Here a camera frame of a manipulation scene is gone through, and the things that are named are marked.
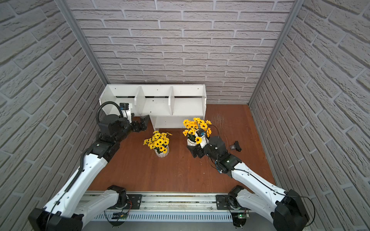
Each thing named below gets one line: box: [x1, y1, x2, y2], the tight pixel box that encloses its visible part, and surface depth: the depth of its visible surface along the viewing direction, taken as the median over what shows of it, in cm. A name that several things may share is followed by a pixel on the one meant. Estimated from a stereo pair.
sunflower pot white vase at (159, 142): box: [143, 130, 173, 158], surface depth 83 cm
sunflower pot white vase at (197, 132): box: [182, 117, 212, 149], surface depth 70 cm
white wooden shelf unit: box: [99, 84, 207, 130], surface depth 84 cm
